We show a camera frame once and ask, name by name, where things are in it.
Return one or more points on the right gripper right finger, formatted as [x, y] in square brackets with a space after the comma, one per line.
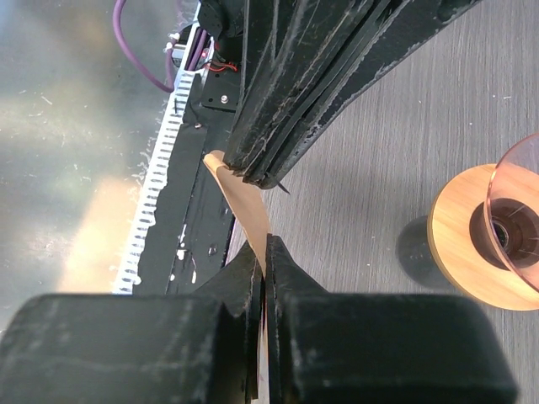
[328, 347]

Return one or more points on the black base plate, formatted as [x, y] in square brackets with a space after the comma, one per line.
[189, 243]

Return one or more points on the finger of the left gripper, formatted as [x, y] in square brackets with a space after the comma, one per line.
[390, 32]
[310, 45]

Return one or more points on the pink glass dripper cone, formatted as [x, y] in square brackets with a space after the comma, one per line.
[511, 210]

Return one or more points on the glass coffee carafe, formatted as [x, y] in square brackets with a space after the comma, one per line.
[416, 260]

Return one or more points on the brown paper coffee filter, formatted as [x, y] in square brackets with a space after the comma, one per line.
[247, 205]

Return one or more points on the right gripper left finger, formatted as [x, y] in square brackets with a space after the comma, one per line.
[200, 347]

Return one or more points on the round wooden dripper stand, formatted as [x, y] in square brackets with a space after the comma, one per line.
[448, 232]

